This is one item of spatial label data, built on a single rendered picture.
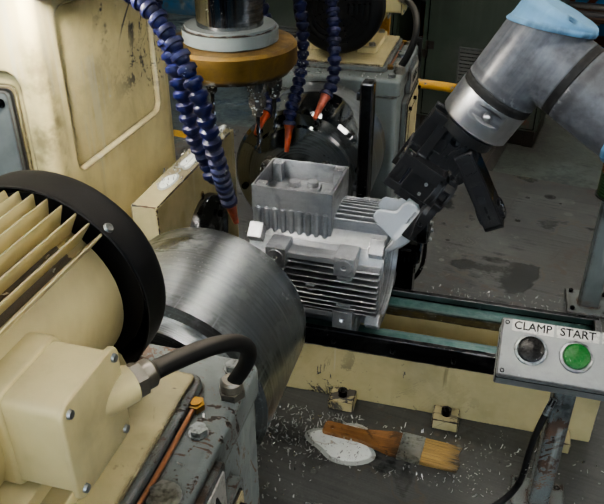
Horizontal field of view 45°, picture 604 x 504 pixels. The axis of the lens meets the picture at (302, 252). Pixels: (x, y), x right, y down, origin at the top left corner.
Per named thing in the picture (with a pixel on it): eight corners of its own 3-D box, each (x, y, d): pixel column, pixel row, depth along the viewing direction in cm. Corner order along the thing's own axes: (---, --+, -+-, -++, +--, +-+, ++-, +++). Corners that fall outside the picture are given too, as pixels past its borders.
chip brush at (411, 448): (319, 440, 107) (319, 436, 107) (328, 417, 111) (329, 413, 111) (457, 475, 101) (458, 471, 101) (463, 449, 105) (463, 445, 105)
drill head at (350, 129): (222, 250, 132) (214, 120, 119) (286, 162, 166) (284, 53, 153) (356, 270, 126) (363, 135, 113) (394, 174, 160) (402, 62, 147)
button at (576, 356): (559, 369, 83) (562, 366, 81) (562, 344, 84) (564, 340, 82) (587, 374, 82) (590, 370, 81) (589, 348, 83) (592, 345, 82)
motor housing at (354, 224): (246, 329, 111) (240, 220, 101) (284, 266, 126) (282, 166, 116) (374, 353, 106) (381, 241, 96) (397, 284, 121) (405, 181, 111)
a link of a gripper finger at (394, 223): (359, 231, 100) (395, 182, 95) (394, 254, 101) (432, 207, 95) (354, 242, 98) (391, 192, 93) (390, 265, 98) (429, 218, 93)
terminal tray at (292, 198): (251, 229, 106) (250, 185, 102) (274, 198, 115) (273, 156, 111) (330, 241, 103) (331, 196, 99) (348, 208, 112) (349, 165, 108)
